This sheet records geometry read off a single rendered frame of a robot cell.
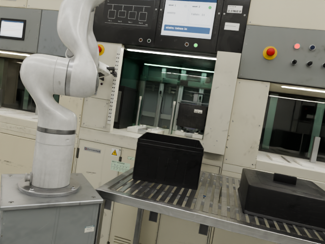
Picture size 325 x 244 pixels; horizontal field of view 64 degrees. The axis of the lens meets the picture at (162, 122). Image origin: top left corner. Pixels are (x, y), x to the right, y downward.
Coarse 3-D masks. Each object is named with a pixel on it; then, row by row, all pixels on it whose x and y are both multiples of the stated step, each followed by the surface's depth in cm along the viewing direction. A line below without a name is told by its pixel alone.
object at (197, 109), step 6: (180, 102) 206; (192, 102) 203; (180, 108) 197; (186, 108) 196; (192, 108) 194; (198, 108) 193; (204, 108) 192; (180, 114) 197; (186, 114) 196; (192, 114) 195; (198, 114) 194; (204, 114) 192; (180, 120) 197; (186, 120) 196; (192, 120) 195; (198, 120) 194; (204, 120) 193; (180, 126) 197; (186, 126) 196; (192, 126) 195; (198, 126) 194; (204, 126) 196
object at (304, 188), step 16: (256, 176) 101; (272, 176) 105; (288, 176) 97; (240, 192) 106; (256, 192) 87; (272, 192) 85; (288, 192) 85; (304, 192) 88; (320, 192) 91; (256, 208) 87; (272, 208) 86; (288, 208) 84; (304, 208) 83; (320, 208) 82; (304, 224) 84; (320, 224) 82
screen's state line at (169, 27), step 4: (164, 24) 145; (164, 28) 145; (168, 28) 144; (172, 28) 144; (176, 28) 143; (180, 28) 143; (184, 28) 142; (188, 28) 142; (192, 28) 141; (196, 28) 141; (200, 28) 140; (204, 28) 140; (208, 28) 139; (192, 32) 141; (196, 32) 141; (200, 32) 140; (204, 32) 140; (208, 32) 139
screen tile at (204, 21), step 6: (192, 6) 141; (198, 6) 140; (204, 6) 139; (198, 12) 140; (204, 12) 140; (210, 12) 139; (192, 18) 141; (198, 18) 140; (204, 18) 140; (210, 18) 139; (198, 24) 140; (204, 24) 140; (210, 24) 139
